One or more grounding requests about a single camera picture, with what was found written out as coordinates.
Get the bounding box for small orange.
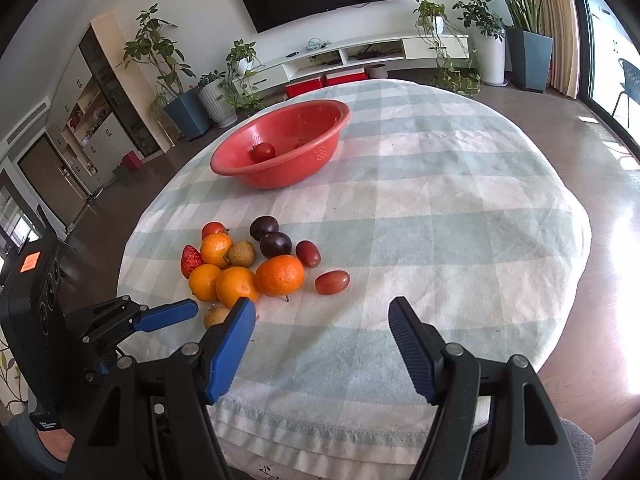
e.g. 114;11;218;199
216;266;260;308
200;233;234;269
188;263;223;303

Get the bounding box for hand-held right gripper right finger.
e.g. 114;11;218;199
388;296;583;480

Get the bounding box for large orange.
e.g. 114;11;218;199
255;255;305;298

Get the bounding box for checked tablecloth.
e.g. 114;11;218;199
116;77;593;466

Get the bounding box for plant in white ribbed pot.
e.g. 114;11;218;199
196;71;240;128

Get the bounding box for outdoor metal chair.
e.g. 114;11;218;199
612;57;640;126

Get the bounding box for red grape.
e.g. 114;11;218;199
314;270;351;295
295;240;321;267

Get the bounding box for ceiling air vent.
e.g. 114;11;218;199
2;99;51;146

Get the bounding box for tall glass display cabinet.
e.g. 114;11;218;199
79;10;176;158

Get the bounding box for plant in tall white pot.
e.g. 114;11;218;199
452;0;508;87

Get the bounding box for beige curtain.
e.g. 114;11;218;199
530;0;581;101

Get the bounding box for white wall cabinet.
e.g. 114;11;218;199
47;52;133;193

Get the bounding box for brown door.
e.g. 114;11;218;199
17;135;76;228

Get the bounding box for trailing vine in white pot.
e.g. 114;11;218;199
412;0;483;98

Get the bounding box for dark purple plum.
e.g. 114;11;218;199
259;232;293;258
249;215;279;241

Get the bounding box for person's left forearm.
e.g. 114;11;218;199
0;412;76;478

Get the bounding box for red storage box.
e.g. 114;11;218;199
285;78;327;98
325;69;368;87

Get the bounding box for white television console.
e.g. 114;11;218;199
252;34;471;92

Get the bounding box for red plastic bowl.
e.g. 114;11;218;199
210;99;351;190

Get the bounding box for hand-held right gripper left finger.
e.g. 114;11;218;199
62;297;257;480

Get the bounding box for brown round fruit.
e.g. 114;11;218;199
203;305;232;330
227;240;257;268

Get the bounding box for tall plant in blue pot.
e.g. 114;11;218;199
117;4;213;142

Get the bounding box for person's leg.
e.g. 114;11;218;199
557;417;598;480

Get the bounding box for large plant in grey-blue pot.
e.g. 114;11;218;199
464;0;566;93

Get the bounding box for patterned cushion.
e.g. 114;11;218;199
0;340;26;411

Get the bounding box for trailing pothos in white pot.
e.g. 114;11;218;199
220;39;268;116

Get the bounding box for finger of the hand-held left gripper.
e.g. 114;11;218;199
65;297;200;344

